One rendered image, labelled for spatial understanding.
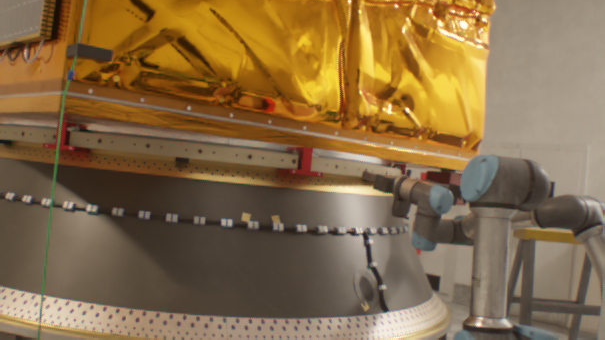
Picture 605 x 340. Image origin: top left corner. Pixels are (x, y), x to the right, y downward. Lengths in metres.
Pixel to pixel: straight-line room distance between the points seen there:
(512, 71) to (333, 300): 8.44
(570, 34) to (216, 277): 8.52
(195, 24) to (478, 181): 0.88
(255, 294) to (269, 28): 0.80
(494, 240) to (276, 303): 0.68
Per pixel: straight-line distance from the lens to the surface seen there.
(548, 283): 9.78
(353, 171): 2.28
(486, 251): 1.65
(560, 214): 2.29
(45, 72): 1.87
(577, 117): 9.75
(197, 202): 2.03
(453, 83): 2.83
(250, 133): 2.09
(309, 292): 2.04
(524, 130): 10.05
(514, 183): 1.66
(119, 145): 2.08
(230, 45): 1.98
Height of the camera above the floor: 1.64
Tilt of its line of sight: 3 degrees up
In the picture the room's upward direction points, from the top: 6 degrees clockwise
